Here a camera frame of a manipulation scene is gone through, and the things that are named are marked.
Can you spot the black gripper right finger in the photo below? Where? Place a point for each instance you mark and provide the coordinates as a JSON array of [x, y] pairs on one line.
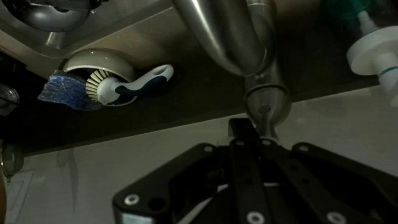
[[312, 196]]

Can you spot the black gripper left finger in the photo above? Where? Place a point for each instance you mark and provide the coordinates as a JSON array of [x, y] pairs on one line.
[[245, 177]]

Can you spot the brushed steel sink faucet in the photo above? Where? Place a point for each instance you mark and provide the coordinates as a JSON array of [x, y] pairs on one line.
[[240, 36]]

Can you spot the dish brush white blue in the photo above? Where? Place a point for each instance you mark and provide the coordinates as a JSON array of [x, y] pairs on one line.
[[107, 89]]

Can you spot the small ceramic sponge dish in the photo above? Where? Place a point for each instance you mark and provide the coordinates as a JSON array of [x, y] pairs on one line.
[[84, 62]]

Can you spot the blue sponge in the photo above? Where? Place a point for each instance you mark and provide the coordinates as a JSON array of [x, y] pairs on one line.
[[68, 89]]

